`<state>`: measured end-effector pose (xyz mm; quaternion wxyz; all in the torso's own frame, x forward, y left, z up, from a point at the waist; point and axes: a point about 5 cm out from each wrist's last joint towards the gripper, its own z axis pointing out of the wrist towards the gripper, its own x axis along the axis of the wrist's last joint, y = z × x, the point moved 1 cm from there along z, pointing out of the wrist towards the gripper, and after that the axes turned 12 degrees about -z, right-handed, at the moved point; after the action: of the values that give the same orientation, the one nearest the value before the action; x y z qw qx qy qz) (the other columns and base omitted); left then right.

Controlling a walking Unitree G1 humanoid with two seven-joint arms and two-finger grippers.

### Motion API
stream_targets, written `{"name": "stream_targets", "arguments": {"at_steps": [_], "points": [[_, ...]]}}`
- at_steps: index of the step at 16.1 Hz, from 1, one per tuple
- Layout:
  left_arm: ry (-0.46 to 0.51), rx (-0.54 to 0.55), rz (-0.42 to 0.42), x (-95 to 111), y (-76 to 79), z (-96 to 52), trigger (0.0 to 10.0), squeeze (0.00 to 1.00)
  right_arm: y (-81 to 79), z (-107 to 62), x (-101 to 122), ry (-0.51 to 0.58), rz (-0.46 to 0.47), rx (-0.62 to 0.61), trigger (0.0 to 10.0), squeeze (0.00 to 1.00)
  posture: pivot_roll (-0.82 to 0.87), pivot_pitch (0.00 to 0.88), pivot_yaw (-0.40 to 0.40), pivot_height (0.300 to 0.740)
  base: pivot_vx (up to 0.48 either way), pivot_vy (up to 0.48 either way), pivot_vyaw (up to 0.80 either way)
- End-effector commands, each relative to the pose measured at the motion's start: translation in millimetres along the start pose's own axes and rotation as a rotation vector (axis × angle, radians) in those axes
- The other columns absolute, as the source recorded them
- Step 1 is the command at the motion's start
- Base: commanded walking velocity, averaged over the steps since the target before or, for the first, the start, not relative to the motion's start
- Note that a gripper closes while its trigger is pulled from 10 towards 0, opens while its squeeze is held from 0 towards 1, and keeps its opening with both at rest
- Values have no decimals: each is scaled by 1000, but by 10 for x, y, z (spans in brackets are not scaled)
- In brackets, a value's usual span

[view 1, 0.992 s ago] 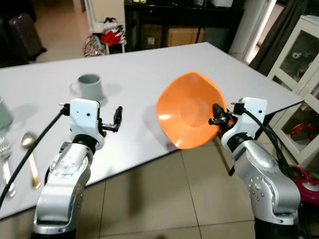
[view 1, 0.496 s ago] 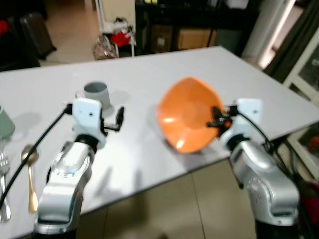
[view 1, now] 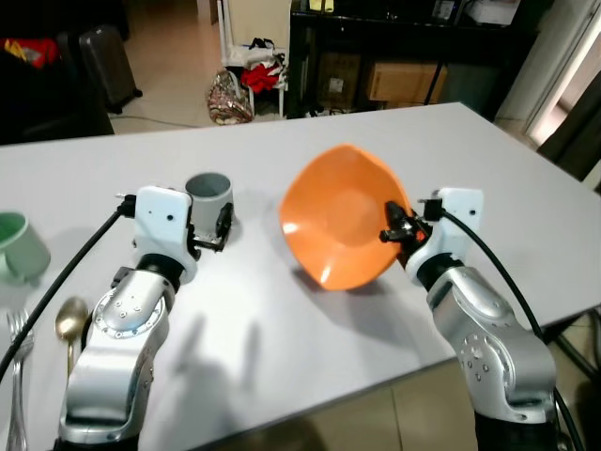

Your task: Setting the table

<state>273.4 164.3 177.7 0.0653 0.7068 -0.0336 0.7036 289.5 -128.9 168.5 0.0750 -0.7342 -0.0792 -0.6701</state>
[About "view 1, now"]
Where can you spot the small brown box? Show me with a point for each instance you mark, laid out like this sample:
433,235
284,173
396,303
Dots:
338,80

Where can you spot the black shelf unit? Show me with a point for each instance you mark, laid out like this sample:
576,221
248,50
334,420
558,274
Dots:
413,38

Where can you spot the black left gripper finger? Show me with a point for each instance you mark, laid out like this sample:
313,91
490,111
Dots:
223,224
193,214

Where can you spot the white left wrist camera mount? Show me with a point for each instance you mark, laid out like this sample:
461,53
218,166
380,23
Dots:
161,221

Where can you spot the white box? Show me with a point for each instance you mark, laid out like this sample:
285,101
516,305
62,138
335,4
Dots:
493,11

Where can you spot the white rack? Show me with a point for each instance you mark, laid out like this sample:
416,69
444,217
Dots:
225,47

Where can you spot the green mug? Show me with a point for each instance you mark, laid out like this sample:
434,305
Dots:
19,249

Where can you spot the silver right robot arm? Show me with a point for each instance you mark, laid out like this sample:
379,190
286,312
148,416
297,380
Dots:
488,348

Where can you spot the red cloth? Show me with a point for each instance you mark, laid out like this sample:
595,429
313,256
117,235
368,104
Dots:
28,52

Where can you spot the orange bowl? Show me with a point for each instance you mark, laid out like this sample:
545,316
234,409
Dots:
338,216

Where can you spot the patterned brown bag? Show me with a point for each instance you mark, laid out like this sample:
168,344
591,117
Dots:
230,99

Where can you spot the silver fork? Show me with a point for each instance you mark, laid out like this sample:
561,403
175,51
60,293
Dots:
17,376

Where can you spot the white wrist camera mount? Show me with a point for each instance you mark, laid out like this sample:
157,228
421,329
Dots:
161,221
460,211

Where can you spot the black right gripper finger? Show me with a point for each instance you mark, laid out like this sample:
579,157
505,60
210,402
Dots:
402,214
392,235

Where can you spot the grey mug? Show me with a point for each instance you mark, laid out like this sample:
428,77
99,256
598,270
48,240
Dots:
211,193

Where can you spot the wide cardboard box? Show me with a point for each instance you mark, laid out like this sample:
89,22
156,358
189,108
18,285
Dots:
404,83

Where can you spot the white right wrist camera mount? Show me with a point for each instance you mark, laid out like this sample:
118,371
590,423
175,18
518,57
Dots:
460,211

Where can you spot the black table leg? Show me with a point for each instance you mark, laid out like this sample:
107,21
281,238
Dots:
568,343

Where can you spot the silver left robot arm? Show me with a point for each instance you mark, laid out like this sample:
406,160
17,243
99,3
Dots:
117,348

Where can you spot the red and white bag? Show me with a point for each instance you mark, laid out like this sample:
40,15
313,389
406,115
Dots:
263,73

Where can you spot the dark suitcase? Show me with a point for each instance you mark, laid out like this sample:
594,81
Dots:
111,66

